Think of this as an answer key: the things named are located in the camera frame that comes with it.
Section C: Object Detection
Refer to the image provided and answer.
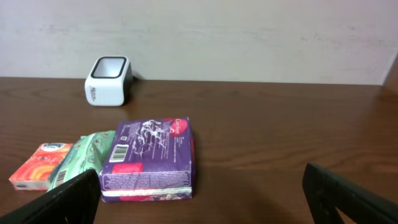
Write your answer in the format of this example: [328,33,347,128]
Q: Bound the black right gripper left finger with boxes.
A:
[1,169,101,224]

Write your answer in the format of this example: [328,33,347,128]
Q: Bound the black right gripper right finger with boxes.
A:
[302,163,397,224]

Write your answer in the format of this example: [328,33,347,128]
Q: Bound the green wet wipes pack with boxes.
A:
[47,130,116,192]

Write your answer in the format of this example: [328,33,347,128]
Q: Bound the purple Carefree pad pack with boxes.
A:
[99,117,196,202]

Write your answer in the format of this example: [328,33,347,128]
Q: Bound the white barcode scanner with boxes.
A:
[85,55,134,106]

